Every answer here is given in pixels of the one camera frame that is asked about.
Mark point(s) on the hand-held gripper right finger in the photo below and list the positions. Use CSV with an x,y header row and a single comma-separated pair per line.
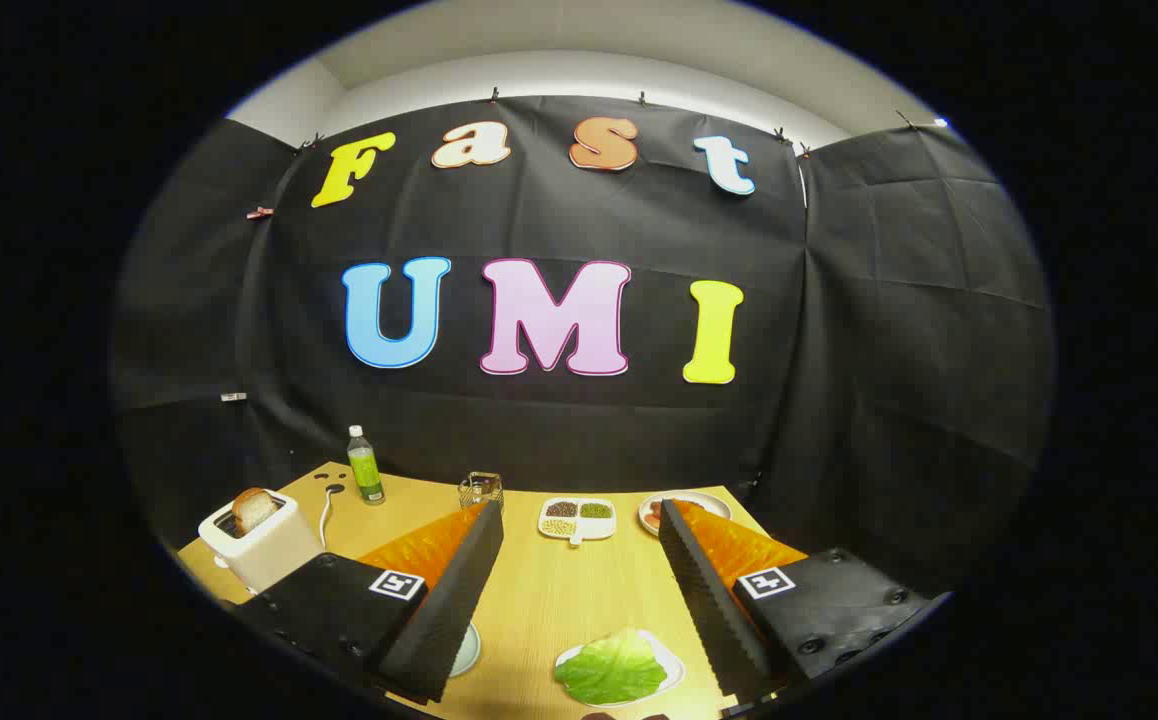
x,y
714,610

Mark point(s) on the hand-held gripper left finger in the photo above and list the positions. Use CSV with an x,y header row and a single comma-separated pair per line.
x,y
439,620

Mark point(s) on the green lettuce leaf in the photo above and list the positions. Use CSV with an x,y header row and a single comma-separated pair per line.
x,y
609,670

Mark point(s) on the toast bread slice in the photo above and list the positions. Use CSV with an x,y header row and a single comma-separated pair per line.
x,y
254,510

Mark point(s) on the pale green round plate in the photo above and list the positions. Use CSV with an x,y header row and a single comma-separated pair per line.
x,y
467,650

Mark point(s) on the white square plate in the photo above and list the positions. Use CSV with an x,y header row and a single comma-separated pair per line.
x,y
674,668

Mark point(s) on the white round meat plate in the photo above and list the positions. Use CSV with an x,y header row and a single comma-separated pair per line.
x,y
701,498

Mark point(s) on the brown meat steak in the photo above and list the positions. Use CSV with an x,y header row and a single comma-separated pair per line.
x,y
654,514

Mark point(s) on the white divided bean dish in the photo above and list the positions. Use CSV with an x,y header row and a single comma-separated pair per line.
x,y
577,520

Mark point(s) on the green label plastic bottle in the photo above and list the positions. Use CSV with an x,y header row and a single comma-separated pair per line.
x,y
366,470

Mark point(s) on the white toaster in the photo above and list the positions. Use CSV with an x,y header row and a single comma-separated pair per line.
x,y
269,555

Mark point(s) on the black backdrop cloth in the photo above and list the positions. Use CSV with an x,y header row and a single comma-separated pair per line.
x,y
559,430

